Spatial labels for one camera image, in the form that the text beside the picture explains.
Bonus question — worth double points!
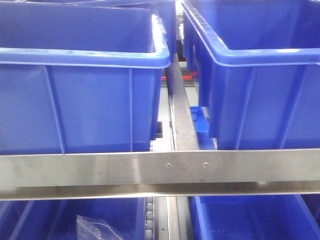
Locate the stainless steel shelf rack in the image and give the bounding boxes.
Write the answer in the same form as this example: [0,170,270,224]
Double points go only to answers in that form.
[0,61,320,240]

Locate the blue plastic bin left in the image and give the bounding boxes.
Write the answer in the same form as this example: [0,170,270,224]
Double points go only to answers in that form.
[0,2,170,155]

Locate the blue plastic bin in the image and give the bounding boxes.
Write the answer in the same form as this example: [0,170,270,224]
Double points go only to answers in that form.
[0,2,170,155]
[182,0,320,150]

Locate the blue plastic bin right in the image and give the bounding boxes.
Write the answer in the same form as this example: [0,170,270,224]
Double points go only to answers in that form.
[182,0,320,150]

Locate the clear plastic bag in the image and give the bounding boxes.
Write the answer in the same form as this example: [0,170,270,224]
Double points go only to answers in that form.
[76,215,124,240]

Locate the blue bin lower right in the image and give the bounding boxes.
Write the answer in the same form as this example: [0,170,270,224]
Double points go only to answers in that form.
[189,194,320,240]

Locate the blue bin lower left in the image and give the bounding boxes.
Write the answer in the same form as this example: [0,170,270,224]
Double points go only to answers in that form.
[0,197,145,240]

